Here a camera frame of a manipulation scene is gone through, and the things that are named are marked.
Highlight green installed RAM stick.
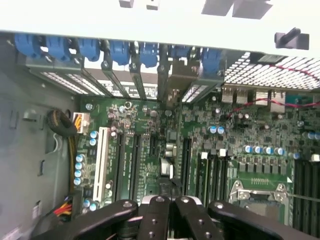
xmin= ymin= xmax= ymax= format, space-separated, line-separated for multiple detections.
xmin=199 ymin=151 xmax=210 ymax=206

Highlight black expansion slot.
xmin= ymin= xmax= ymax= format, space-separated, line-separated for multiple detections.
xmin=129 ymin=133 xmax=142 ymax=201
xmin=181 ymin=137 xmax=193 ymax=199
xmin=114 ymin=129 xmax=126 ymax=201

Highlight CPU socket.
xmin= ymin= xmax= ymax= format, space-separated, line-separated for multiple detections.
xmin=228 ymin=181 xmax=291 ymax=224

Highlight white expansion slot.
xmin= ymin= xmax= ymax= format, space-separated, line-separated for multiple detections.
xmin=92 ymin=126 xmax=111 ymax=202

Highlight green motherboard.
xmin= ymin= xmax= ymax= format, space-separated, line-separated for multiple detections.
xmin=72 ymin=84 xmax=320 ymax=237

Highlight thin locking lever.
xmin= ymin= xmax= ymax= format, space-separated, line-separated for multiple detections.
xmin=287 ymin=192 xmax=320 ymax=203

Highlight white power connector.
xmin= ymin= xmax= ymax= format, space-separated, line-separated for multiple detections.
xmin=72 ymin=112 xmax=91 ymax=135

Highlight perforated metal slot cover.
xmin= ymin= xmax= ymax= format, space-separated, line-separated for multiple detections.
xmin=181 ymin=83 xmax=224 ymax=104
xmin=66 ymin=73 xmax=106 ymax=97
xmin=129 ymin=62 xmax=149 ymax=101
xmin=37 ymin=71 xmax=89 ymax=96
xmin=101 ymin=61 xmax=131 ymax=99

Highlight silver port block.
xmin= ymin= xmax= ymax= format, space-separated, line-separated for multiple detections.
xmin=253 ymin=88 xmax=287 ymax=114
xmin=221 ymin=86 xmax=254 ymax=105

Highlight black open PC case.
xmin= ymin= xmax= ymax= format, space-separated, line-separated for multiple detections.
xmin=0 ymin=29 xmax=320 ymax=240

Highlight blue slot retention clip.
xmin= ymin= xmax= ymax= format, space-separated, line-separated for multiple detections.
xmin=201 ymin=48 xmax=224 ymax=77
xmin=138 ymin=42 xmax=160 ymax=69
xmin=45 ymin=36 xmax=72 ymax=62
xmin=77 ymin=38 xmax=102 ymax=62
xmin=168 ymin=44 xmax=192 ymax=60
xmin=14 ymin=33 xmax=42 ymax=59
xmin=108 ymin=41 xmax=131 ymax=67

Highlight teal port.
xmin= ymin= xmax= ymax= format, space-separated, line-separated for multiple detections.
xmin=284 ymin=93 xmax=320 ymax=109

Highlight black case latch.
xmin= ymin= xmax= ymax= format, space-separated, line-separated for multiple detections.
xmin=274 ymin=27 xmax=311 ymax=51

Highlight red yellow black wires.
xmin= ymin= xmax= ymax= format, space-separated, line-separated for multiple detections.
xmin=44 ymin=194 xmax=76 ymax=224

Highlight yellow wire bundle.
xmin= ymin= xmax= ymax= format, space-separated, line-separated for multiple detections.
xmin=67 ymin=134 xmax=79 ymax=194

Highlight black sleeved cable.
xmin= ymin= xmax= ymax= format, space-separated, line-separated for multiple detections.
xmin=47 ymin=109 xmax=77 ymax=137

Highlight red black twisted wire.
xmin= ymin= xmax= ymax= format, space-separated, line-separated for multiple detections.
xmin=224 ymin=62 xmax=320 ymax=120

